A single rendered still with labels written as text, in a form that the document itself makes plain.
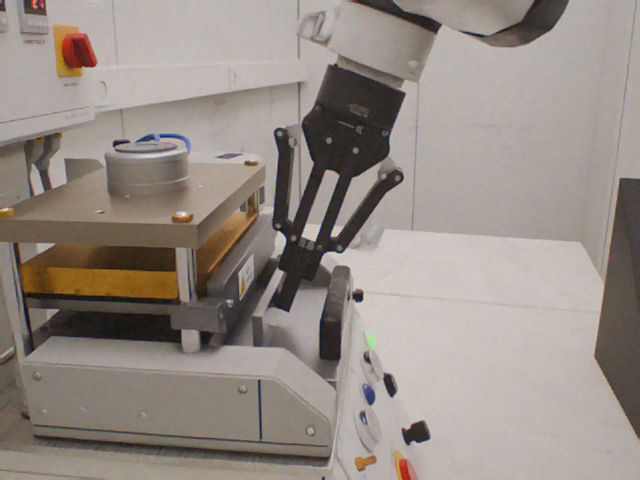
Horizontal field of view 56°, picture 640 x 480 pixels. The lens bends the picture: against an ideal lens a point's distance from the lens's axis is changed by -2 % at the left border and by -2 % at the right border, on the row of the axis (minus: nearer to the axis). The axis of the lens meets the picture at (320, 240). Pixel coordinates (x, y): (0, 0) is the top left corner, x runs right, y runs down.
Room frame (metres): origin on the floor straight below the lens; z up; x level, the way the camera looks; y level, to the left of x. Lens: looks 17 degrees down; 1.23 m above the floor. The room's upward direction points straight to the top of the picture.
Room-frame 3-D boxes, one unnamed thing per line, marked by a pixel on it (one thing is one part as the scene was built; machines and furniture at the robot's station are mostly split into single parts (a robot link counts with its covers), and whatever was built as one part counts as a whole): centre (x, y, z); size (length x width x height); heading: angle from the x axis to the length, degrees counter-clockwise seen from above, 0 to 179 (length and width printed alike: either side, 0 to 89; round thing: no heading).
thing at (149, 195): (0.61, 0.20, 1.08); 0.31 x 0.24 x 0.13; 174
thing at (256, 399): (0.44, 0.11, 0.96); 0.25 x 0.05 x 0.07; 84
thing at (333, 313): (0.57, -0.02, 0.99); 0.15 x 0.02 x 0.04; 174
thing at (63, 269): (0.60, 0.17, 1.07); 0.22 x 0.17 x 0.10; 174
